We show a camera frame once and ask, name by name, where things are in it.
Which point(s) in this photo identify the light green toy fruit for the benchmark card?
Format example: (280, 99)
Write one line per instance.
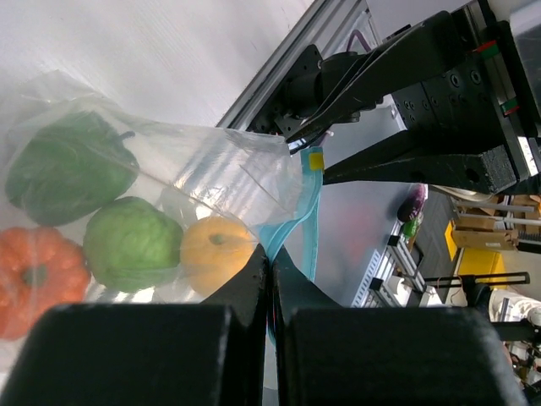
(129, 245)

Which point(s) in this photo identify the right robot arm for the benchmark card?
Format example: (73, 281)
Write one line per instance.
(305, 94)

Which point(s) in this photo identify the orange toy pumpkin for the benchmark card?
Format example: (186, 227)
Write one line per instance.
(39, 270)

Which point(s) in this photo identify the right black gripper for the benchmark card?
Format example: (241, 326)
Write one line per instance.
(485, 60)

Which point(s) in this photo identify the dark green toy pepper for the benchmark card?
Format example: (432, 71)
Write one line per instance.
(71, 168)

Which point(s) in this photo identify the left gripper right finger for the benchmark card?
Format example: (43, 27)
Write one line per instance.
(328, 354)

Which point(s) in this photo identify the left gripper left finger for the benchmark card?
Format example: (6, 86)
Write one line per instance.
(210, 353)

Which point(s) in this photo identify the slotted cable duct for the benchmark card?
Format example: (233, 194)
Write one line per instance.
(379, 267)

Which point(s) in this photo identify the clear zip top bag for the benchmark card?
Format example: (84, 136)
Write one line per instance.
(187, 172)

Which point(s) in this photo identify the yellow toy squash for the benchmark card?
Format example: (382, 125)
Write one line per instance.
(214, 250)

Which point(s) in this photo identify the aluminium mounting rail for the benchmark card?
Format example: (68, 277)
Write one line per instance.
(322, 31)

